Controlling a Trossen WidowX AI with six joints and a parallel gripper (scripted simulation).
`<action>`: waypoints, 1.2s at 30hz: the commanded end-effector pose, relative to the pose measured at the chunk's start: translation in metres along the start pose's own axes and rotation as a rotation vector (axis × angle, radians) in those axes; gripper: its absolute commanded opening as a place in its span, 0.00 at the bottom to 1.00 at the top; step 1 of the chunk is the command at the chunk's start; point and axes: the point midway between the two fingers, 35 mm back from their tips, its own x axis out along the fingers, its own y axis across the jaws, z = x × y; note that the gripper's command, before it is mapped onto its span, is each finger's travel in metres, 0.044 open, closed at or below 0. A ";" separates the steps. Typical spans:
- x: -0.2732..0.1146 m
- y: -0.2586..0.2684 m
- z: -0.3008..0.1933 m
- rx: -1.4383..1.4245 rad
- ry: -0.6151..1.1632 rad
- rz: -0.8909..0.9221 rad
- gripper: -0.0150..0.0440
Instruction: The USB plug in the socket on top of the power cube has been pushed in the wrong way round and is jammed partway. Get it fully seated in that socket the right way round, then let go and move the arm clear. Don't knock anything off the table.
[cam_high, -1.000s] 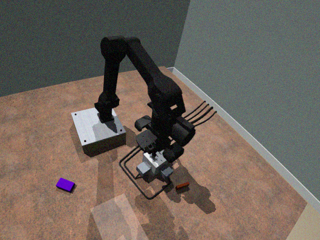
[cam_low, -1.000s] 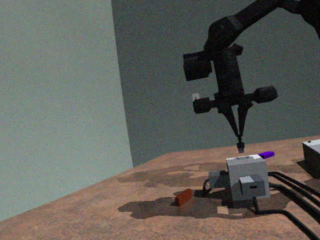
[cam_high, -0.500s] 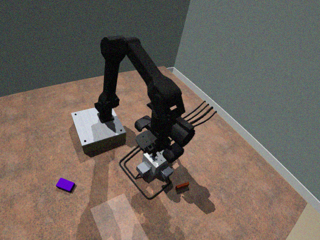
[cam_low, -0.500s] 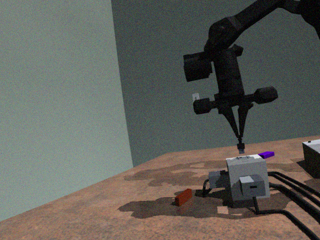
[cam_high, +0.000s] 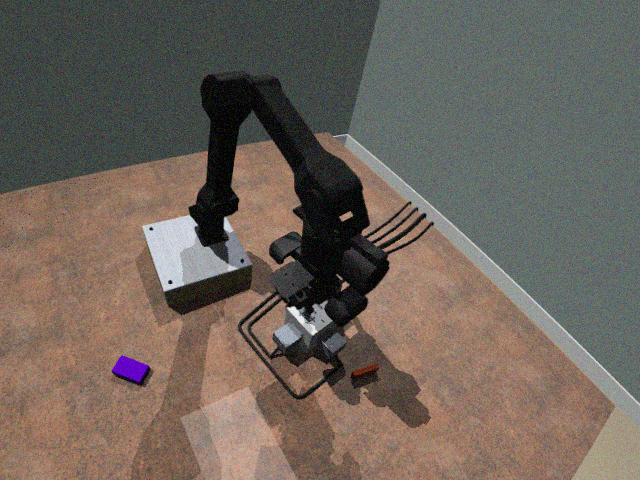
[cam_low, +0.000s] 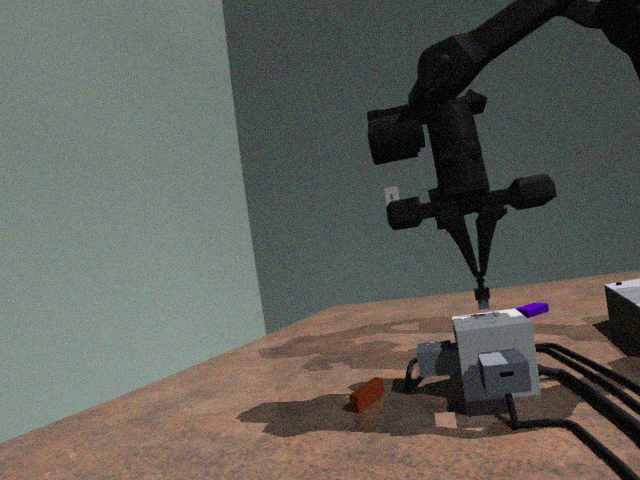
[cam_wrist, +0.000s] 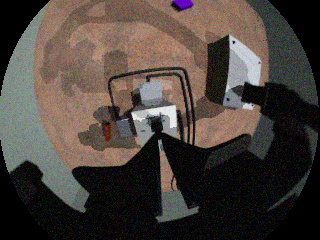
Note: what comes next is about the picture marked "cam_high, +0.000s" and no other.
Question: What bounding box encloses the purple rectangular block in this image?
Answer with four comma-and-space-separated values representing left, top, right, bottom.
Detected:
112, 355, 150, 385

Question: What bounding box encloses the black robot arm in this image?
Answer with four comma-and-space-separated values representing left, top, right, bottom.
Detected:
188, 71, 389, 310

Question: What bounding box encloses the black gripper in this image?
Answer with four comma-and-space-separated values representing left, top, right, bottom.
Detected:
269, 231, 368, 327

